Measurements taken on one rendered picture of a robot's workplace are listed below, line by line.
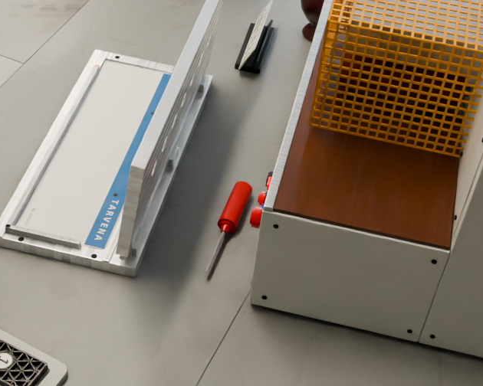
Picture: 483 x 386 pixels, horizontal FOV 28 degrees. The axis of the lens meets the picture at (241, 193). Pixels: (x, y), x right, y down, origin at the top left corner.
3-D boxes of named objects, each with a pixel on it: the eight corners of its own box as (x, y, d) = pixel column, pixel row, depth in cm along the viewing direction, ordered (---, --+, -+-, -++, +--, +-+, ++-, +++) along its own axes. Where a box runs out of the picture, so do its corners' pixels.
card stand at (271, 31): (250, 27, 175) (251, 14, 173) (274, 32, 174) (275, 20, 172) (234, 69, 166) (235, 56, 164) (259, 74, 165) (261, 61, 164)
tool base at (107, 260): (95, 60, 164) (94, 42, 162) (212, 84, 162) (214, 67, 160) (-9, 244, 134) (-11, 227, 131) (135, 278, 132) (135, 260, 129)
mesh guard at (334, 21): (335, 27, 141) (353, -74, 129) (472, 55, 139) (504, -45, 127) (308, 125, 125) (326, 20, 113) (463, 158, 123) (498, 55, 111)
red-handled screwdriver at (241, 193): (234, 190, 145) (235, 177, 143) (252, 195, 145) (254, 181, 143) (195, 276, 133) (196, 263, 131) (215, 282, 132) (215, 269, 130)
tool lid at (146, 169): (217, -25, 147) (228, -22, 147) (196, 69, 161) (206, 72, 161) (130, 165, 117) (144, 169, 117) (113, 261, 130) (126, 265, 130)
